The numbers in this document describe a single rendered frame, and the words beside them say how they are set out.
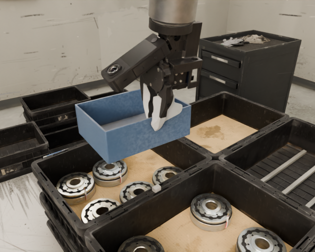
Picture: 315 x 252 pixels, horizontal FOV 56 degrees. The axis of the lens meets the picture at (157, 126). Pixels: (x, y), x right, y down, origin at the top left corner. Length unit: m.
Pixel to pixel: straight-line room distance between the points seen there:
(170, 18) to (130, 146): 0.25
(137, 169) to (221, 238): 0.34
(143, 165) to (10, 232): 0.44
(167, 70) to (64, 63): 3.19
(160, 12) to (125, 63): 0.09
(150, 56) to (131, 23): 3.44
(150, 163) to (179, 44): 0.53
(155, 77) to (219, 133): 0.67
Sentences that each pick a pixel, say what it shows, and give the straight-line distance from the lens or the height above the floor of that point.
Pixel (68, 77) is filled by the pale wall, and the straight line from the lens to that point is 3.71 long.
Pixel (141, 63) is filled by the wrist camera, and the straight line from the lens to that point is 0.48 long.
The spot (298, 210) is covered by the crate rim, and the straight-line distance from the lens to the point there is 0.73.
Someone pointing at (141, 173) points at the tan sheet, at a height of 0.83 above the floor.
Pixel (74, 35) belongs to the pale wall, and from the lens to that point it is 3.62.
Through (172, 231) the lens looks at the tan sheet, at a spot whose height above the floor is 0.83.
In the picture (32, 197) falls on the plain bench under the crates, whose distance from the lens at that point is 1.12.
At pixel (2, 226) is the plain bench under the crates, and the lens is 1.05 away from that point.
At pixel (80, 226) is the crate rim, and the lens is 0.65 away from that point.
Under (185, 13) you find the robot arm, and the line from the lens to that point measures 0.47.
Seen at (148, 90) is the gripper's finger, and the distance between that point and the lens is 0.55.
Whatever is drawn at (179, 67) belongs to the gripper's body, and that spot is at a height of 1.24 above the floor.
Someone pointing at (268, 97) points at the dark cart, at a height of 0.51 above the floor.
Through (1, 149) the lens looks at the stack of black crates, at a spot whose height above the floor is 0.49.
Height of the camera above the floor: 1.40
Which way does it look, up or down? 29 degrees down
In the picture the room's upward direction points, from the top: straight up
